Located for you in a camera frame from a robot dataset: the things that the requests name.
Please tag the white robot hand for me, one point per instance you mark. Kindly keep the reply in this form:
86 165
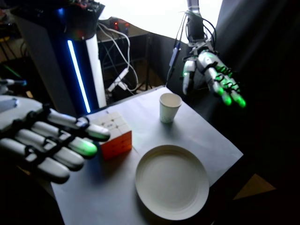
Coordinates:
16 110
206 59

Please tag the white paper cup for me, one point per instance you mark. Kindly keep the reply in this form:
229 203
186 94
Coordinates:
167 112

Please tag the Rubik's cube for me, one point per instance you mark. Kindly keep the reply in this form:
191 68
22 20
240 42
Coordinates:
117 143

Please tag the white paper plate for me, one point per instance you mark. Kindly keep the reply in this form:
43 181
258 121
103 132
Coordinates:
172 182

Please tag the black curtain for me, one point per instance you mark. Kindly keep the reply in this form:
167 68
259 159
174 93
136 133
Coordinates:
257 35

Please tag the black shelf rack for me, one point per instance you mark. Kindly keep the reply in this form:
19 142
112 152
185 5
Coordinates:
140 51

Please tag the black column with blue light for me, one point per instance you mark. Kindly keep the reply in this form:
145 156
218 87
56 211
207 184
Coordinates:
58 58

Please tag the white power strip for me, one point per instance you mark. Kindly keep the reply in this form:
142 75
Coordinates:
118 80

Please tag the black device with red light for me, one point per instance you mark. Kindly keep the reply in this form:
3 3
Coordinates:
116 24

